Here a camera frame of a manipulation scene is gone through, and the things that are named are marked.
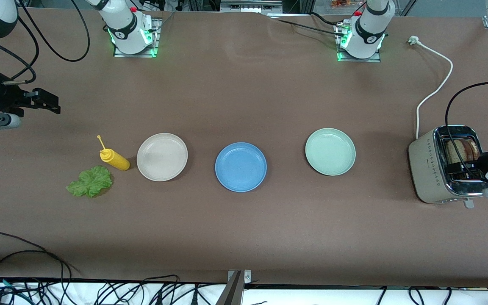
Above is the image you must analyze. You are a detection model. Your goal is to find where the brown bread slice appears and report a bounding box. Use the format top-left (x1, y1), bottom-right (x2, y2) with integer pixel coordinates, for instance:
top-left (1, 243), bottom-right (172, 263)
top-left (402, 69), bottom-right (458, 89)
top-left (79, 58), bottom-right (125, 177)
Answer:
top-left (446, 139), bottom-right (469, 164)
top-left (466, 139), bottom-right (481, 161)

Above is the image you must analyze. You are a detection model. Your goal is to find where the green lettuce leaf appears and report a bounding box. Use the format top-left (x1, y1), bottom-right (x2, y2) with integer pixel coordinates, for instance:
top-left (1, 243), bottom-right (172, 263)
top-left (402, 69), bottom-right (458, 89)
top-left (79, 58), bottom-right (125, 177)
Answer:
top-left (66, 165), bottom-right (113, 198)

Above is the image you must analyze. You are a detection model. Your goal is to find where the yellow mustard squeeze bottle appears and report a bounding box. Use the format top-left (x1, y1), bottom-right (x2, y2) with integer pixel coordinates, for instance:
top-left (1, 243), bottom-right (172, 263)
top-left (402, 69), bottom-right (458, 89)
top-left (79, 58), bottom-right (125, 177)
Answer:
top-left (97, 135), bottom-right (131, 172)

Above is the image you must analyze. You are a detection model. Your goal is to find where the beige round plate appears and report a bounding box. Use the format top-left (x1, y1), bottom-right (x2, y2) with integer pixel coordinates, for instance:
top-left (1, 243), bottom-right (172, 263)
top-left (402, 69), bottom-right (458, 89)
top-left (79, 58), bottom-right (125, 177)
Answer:
top-left (136, 133), bottom-right (189, 182)

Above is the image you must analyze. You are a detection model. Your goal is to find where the green round plate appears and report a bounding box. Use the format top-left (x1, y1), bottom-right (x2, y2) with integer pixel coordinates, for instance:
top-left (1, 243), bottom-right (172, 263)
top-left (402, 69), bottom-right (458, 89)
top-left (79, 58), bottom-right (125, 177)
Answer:
top-left (305, 128), bottom-right (357, 176)

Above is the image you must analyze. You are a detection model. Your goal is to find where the blue round plate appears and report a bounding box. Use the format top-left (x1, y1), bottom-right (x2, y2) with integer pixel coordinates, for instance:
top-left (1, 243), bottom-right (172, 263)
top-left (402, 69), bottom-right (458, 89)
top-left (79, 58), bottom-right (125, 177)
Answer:
top-left (215, 142), bottom-right (267, 193)

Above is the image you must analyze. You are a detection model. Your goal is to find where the beige chrome toaster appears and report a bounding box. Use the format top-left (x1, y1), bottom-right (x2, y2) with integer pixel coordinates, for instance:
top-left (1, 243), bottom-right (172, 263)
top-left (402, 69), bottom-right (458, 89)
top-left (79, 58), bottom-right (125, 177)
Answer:
top-left (408, 125), bottom-right (488, 209)

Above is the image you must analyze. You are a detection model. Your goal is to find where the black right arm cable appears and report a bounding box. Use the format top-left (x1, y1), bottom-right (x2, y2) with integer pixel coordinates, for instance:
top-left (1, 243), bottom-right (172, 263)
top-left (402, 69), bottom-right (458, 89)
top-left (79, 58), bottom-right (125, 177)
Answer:
top-left (0, 0), bottom-right (91, 85)

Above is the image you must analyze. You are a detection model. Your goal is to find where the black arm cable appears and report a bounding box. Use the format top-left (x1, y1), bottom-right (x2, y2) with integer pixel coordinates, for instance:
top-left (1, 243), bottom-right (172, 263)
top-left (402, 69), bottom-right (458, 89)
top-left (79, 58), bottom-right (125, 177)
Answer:
top-left (0, 0), bottom-right (91, 85)
top-left (444, 80), bottom-right (488, 180)

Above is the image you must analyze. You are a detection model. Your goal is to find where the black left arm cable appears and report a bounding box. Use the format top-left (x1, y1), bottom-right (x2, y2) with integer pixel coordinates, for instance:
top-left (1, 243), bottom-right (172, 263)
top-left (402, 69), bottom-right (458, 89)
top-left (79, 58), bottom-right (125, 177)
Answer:
top-left (444, 80), bottom-right (488, 180)

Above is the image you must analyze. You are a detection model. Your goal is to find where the white toaster power cable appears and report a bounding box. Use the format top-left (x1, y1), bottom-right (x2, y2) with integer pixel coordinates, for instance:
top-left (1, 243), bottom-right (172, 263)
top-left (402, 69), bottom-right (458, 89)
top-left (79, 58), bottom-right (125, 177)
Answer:
top-left (408, 36), bottom-right (453, 140)

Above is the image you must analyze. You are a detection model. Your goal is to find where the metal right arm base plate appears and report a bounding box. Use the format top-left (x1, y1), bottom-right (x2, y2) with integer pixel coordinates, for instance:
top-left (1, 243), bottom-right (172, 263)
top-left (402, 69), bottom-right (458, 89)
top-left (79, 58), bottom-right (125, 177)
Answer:
top-left (114, 18), bottom-right (162, 58)

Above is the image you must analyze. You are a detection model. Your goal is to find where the black looped floor cable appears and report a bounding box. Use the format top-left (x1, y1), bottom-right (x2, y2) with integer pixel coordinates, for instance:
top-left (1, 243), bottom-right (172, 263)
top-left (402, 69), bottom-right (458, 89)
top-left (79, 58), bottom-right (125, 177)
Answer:
top-left (0, 231), bottom-right (81, 282)

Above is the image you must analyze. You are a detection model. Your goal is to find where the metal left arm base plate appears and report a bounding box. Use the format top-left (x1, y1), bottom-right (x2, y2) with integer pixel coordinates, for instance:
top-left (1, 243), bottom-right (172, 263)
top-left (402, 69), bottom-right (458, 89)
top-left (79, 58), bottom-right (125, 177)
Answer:
top-left (335, 23), bottom-right (381, 63)

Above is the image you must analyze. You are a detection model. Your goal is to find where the black cable on table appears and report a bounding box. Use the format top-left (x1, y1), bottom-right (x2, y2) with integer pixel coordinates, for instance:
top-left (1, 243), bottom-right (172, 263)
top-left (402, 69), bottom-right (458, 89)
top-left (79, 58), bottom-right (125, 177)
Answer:
top-left (269, 12), bottom-right (340, 38)

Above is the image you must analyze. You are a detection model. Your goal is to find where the aluminium frame bar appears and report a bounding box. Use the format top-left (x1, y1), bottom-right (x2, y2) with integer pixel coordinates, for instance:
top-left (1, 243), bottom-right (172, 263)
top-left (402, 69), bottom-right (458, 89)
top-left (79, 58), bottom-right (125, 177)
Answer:
top-left (220, 0), bottom-right (283, 13)

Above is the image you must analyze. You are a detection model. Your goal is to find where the metal table edge bracket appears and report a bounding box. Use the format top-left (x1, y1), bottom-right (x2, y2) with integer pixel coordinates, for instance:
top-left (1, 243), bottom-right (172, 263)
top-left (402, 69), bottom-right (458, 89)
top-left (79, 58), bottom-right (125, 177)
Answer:
top-left (227, 270), bottom-right (252, 283)

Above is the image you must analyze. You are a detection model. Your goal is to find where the dark aluminium profile post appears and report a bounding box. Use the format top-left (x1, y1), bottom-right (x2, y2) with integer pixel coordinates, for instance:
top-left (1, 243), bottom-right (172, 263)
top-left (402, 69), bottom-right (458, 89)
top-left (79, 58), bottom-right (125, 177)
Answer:
top-left (215, 271), bottom-right (244, 305)

